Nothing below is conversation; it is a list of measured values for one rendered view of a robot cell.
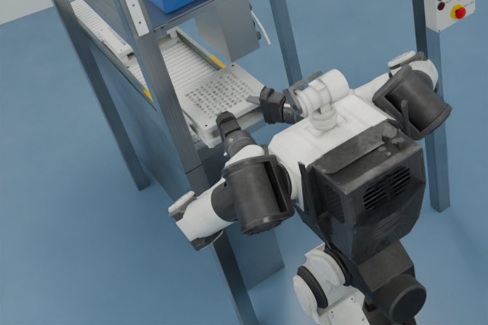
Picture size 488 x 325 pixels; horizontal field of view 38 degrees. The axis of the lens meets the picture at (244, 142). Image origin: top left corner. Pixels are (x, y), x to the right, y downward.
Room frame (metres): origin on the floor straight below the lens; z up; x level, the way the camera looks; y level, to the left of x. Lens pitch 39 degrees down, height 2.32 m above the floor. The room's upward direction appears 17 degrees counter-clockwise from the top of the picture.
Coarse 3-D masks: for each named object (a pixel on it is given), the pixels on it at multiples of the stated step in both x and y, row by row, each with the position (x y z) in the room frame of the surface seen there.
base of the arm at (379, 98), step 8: (400, 72) 1.28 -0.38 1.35; (408, 72) 1.28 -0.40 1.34; (392, 80) 1.28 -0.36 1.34; (400, 80) 1.27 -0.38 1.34; (384, 88) 1.27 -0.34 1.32; (392, 88) 1.27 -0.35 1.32; (376, 96) 1.27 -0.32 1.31; (384, 96) 1.27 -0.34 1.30; (376, 104) 1.26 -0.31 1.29; (384, 104) 1.26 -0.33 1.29; (392, 104) 1.26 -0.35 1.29; (448, 104) 1.23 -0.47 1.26; (392, 112) 1.24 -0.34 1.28; (400, 112) 1.24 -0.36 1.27; (448, 112) 1.21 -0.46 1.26; (400, 120) 1.23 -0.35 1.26; (440, 120) 1.20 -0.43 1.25; (416, 128) 1.21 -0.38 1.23; (424, 128) 1.20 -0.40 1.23; (432, 128) 1.19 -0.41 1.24; (416, 136) 1.20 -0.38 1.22; (424, 136) 1.19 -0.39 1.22
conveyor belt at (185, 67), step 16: (80, 0) 3.06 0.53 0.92; (80, 16) 2.91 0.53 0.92; (96, 16) 2.86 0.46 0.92; (96, 32) 2.72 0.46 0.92; (176, 48) 2.40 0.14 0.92; (176, 64) 2.29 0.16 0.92; (192, 64) 2.26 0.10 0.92; (208, 64) 2.23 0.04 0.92; (144, 80) 2.25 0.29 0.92; (176, 80) 2.19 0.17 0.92; (192, 80) 2.16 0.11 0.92
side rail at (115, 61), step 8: (80, 24) 2.76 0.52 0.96; (88, 32) 2.67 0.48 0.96; (96, 40) 2.58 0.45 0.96; (104, 48) 2.50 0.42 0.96; (112, 56) 2.42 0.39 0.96; (120, 64) 2.35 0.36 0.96; (128, 72) 2.28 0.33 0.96; (136, 80) 2.21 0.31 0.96; (144, 88) 2.14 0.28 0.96; (152, 104) 2.06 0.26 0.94
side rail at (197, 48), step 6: (180, 30) 2.46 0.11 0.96; (180, 36) 2.45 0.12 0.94; (186, 36) 2.40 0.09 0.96; (186, 42) 2.40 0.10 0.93; (192, 42) 2.35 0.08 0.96; (192, 48) 2.35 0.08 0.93; (198, 48) 2.29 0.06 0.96; (204, 54) 2.25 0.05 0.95; (210, 54) 2.23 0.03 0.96; (210, 60) 2.21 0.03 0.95; (216, 66) 2.16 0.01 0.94
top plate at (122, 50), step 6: (102, 30) 2.58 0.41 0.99; (108, 30) 2.56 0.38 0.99; (168, 30) 2.43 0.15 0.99; (174, 30) 2.44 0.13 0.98; (102, 36) 2.53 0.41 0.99; (108, 36) 2.52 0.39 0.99; (114, 36) 2.50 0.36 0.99; (108, 42) 2.47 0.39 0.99; (114, 42) 2.46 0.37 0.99; (120, 42) 2.44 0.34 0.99; (114, 48) 2.41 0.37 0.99; (120, 48) 2.40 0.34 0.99; (126, 48) 2.39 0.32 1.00; (120, 54) 2.36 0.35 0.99
